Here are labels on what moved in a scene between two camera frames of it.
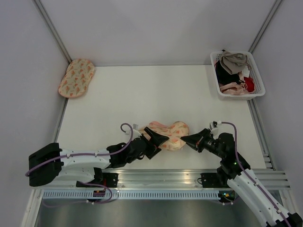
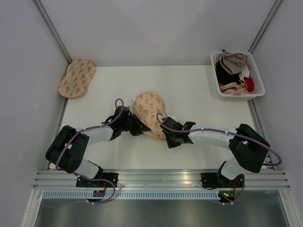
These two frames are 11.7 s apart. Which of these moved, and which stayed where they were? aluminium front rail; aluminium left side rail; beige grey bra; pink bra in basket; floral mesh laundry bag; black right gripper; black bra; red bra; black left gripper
Moved: black right gripper; floral mesh laundry bag; black left gripper
Stayed: aluminium front rail; red bra; aluminium left side rail; black bra; beige grey bra; pink bra in basket
